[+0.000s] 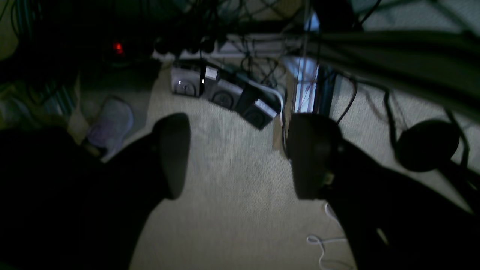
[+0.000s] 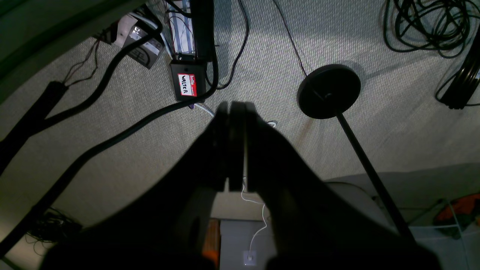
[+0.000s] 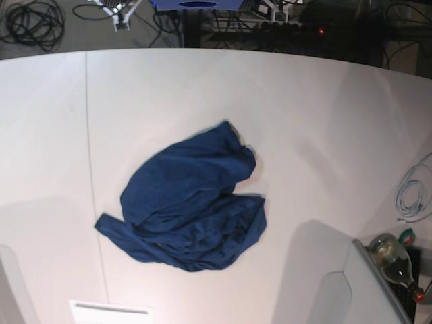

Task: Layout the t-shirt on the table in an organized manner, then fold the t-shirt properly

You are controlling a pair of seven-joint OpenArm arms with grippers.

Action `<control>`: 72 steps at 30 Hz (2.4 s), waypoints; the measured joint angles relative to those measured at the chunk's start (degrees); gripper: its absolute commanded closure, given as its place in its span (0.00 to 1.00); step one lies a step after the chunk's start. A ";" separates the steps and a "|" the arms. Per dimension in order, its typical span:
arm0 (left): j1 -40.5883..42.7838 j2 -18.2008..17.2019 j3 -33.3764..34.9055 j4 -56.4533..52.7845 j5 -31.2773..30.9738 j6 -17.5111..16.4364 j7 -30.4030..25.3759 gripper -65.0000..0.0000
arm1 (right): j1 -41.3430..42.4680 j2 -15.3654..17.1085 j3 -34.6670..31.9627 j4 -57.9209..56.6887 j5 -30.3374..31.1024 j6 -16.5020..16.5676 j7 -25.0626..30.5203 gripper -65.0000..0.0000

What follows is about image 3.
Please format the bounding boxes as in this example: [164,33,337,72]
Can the black power strip red light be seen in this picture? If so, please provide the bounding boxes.
[254,21,325,37]

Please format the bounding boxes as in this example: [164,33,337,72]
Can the dark blue t-shirt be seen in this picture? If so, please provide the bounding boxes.
[94,121,267,272]

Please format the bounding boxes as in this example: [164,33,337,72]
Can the coiled light grey cable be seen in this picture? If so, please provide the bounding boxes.
[395,155,432,223]

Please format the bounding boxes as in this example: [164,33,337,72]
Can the black coiled cables on floor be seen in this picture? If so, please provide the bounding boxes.
[0,0,67,53]

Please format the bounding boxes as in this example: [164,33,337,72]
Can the green tape roll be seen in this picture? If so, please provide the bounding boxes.
[398,228,416,247]

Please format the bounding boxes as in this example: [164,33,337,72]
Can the blue box with slot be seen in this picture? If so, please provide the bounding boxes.
[151,0,243,11]

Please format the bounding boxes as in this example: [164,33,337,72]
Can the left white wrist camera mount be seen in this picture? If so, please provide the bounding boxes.
[258,0,292,23]

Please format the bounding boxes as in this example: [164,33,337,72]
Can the clear plastic bottle red cap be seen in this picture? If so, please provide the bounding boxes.
[369,234,425,303]

